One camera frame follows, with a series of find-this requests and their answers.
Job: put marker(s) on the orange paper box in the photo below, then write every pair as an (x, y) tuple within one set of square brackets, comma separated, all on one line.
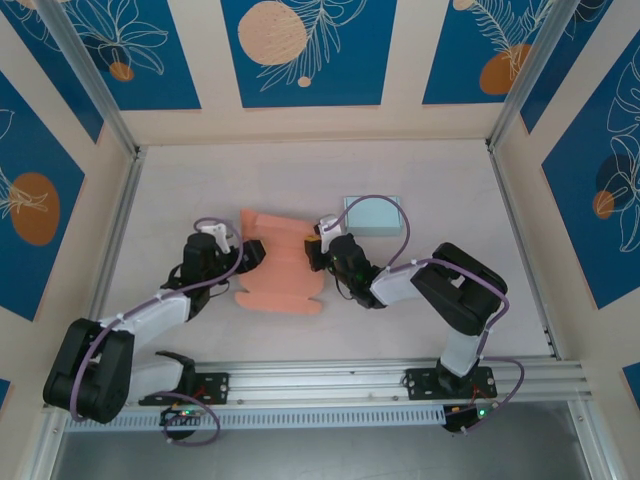
[(280, 270)]

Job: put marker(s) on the light blue paper box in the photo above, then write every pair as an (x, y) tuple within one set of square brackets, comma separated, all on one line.
[(372, 220)]

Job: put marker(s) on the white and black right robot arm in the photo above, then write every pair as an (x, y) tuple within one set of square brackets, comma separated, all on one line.
[(460, 295)]

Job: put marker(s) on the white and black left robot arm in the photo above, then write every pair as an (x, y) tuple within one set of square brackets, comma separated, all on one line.
[(85, 375)]

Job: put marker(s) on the grey metal sheet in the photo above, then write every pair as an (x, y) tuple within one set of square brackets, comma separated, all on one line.
[(320, 455)]

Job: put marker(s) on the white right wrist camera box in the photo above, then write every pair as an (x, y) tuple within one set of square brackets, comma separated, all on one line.
[(330, 225)]

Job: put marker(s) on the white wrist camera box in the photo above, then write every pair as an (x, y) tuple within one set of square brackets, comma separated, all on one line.
[(330, 225), (217, 232)]

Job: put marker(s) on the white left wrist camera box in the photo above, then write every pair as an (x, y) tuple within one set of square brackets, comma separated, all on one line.
[(217, 232)]

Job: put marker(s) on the aluminium mounting rail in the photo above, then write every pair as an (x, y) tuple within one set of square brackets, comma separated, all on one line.
[(320, 380)]

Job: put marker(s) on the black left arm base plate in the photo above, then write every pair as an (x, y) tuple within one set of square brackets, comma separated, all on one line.
[(220, 382)]

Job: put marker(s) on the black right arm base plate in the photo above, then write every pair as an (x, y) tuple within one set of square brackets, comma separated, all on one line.
[(420, 385)]

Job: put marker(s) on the blue floral wall panel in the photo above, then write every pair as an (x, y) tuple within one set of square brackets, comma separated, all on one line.
[(450, 50), (632, 380), (30, 150), (50, 65), (350, 75), (570, 225), (565, 75), (4, 395), (165, 75)]

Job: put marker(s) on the aluminium corner post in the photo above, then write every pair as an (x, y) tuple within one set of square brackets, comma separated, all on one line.
[(92, 75), (531, 75)]

